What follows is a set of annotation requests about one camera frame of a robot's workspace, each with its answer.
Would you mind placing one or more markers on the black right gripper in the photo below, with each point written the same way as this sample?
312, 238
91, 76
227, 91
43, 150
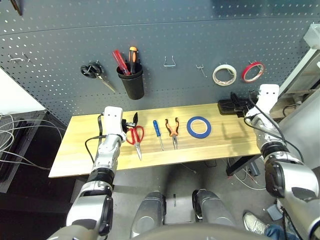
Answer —
242, 108

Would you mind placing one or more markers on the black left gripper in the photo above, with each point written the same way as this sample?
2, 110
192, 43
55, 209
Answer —
124, 124

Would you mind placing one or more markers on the orange black needle-nose pliers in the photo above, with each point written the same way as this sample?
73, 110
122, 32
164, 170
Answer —
174, 136

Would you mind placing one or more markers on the blue tape roll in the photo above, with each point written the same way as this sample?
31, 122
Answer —
190, 127

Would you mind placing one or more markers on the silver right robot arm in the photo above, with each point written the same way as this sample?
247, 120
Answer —
287, 170

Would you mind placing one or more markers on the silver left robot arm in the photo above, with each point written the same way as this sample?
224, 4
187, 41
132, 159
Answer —
105, 155

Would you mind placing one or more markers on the grey metal pegboard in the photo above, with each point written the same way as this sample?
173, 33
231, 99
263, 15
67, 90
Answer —
175, 32

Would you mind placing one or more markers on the black tool case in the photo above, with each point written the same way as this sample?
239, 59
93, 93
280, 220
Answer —
225, 106

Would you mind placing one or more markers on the white tape roll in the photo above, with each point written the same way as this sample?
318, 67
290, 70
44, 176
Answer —
215, 75

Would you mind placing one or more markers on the black plastic cup holder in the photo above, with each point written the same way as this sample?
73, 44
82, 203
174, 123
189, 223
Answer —
132, 85

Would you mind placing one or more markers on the red tape roll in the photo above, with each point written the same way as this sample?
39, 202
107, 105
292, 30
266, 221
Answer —
251, 66

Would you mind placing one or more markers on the silver double prong hook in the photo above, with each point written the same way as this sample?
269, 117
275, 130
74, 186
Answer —
252, 62
200, 67
222, 63

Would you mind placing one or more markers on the black table leg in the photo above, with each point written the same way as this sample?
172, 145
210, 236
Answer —
240, 165

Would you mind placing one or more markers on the large white machine housing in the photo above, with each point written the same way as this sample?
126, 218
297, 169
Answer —
300, 130

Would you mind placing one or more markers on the silver left robot leg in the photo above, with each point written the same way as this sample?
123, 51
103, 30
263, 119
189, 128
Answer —
150, 212

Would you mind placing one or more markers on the silver robot leg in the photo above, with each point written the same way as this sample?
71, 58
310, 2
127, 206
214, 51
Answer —
150, 212
212, 207

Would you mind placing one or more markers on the translucent white plastic box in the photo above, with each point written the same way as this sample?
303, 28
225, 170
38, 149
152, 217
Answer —
312, 35

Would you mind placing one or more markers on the silver right robot leg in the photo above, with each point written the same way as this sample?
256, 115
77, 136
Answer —
212, 207

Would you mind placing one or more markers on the grey robot torso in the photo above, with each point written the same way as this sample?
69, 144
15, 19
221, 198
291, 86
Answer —
162, 232

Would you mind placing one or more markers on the black metal rack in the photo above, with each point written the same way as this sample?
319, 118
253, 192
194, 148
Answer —
22, 150

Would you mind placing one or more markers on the grey blue foot pedal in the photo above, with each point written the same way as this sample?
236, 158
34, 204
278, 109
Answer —
275, 213

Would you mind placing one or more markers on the white sneaker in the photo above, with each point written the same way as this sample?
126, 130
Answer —
255, 222

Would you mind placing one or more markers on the white board panel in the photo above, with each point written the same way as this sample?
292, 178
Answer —
15, 95

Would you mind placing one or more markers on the blue jeans leg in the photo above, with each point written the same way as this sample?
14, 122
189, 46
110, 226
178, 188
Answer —
280, 232

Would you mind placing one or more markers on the dark brown hanging object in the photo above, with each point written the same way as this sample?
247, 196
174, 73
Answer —
17, 6

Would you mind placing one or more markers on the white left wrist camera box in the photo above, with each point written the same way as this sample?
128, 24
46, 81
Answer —
112, 122

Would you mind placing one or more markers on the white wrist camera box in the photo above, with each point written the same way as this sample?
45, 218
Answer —
267, 97
112, 122

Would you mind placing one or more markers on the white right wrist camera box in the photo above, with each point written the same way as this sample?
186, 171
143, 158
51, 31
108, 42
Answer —
267, 97

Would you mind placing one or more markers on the white metal cabinet frame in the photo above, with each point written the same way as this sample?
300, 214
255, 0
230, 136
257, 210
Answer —
297, 70

